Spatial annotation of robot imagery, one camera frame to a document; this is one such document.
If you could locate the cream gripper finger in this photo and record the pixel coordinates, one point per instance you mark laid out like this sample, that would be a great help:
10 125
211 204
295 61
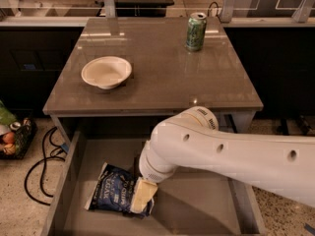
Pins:
144 191

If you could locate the blue chip bag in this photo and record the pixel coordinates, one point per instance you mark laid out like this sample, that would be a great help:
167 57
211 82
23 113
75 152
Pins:
114 190

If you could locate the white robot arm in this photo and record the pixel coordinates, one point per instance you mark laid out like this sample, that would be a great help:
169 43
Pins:
283 165

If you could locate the grey open drawer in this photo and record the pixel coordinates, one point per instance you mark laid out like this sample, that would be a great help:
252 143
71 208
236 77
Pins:
191 203

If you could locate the grey counter table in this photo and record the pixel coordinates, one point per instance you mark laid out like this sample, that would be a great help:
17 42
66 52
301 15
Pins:
166 78

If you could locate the green bag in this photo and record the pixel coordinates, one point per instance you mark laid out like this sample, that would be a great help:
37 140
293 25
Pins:
6 117

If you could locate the white paper bowl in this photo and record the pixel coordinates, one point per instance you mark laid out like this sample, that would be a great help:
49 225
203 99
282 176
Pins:
107 72

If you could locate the orange fruit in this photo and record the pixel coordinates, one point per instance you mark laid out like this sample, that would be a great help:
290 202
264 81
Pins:
9 138

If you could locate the green soda can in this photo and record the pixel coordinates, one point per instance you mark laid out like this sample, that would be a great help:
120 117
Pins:
196 29

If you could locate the dark background desk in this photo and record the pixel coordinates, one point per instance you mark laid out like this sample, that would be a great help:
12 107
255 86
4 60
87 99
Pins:
135 8

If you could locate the black wire basket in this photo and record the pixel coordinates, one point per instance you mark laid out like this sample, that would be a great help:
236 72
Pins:
22 141

